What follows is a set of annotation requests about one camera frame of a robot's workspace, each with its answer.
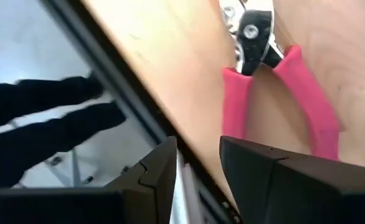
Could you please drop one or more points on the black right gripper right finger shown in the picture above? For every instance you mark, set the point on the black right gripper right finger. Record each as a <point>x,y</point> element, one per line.
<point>294,193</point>

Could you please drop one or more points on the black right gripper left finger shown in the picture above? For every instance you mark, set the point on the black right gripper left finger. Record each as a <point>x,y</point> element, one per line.
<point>151,186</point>

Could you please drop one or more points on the white metal table leg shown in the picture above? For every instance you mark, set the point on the white metal table leg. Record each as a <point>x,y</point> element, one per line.
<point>76,168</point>

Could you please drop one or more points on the person's leg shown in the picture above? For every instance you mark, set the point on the person's leg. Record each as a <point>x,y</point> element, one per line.
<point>30,99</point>
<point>30,155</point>

